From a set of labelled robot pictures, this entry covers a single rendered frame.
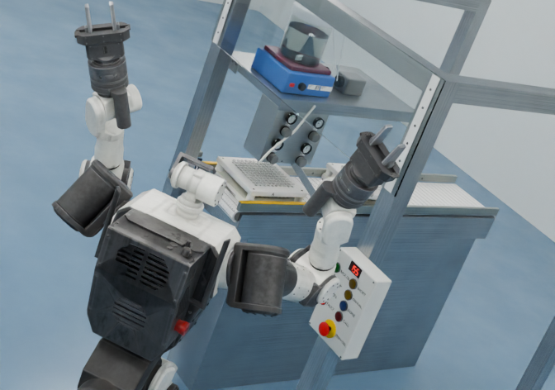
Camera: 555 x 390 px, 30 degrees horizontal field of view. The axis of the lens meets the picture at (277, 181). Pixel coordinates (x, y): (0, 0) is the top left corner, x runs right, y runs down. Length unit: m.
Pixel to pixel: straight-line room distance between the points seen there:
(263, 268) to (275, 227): 1.34
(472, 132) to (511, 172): 0.46
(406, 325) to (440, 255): 0.36
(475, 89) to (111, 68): 0.96
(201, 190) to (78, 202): 0.28
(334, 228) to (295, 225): 1.31
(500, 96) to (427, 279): 1.67
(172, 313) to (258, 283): 0.20
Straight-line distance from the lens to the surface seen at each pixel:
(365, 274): 2.74
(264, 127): 3.30
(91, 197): 2.33
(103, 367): 2.37
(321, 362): 2.99
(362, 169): 2.22
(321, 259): 2.45
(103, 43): 2.36
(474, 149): 7.31
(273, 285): 2.23
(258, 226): 3.52
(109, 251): 2.18
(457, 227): 4.20
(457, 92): 2.69
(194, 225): 2.28
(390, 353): 4.51
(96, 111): 2.42
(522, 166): 7.03
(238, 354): 3.93
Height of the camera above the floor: 2.25
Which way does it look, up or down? 22 degrees down
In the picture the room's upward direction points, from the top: 21 degrees clockwise
